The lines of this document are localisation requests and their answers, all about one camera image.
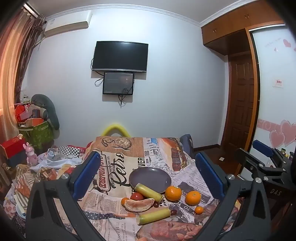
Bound large orange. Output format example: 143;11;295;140
185;190;201;205
165;185;182;202

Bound sliding door with heart stickers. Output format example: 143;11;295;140
240;23;296;179

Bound wooden door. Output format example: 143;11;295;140
221;54;256;149

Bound white air conditioner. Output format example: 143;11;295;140
43;13;93;39

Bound wall television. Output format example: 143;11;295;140
92;41;149;73

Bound orange sheer curtain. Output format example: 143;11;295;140
0;7;35;149

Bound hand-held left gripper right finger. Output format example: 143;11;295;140
195;152;271;241

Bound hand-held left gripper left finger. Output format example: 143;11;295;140
25;151;109;241

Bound grey pillow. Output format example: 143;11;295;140
31;94;60;130

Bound newspaper print cloth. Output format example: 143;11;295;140
76;136;241;241

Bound black monitor cable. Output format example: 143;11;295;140
118;93;130;108

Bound pomelo slice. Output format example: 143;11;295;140
124;198;155;212

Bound small wall monitor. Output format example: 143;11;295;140
103;72;135;95

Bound cut banana piece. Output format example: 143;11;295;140
137;207;171;225
135;183;163;202

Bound green patterned bag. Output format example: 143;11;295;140
18;119;56;149

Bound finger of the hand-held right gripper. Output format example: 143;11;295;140
253;140;290;166
235;148;287;180

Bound red box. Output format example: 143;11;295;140
0;137;27;160

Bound white crumpled cloth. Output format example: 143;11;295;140
37;148;81;172

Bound wooden wardrobe cabinet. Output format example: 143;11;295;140
201;0;286;56

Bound dark blue chair back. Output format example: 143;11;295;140
180;134;195;157

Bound pink bunny toy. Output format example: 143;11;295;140
23;142;38;166

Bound dark purple plate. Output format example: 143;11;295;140
129;167;172;194

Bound dark patterned curtain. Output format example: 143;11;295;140
14;14;47;98

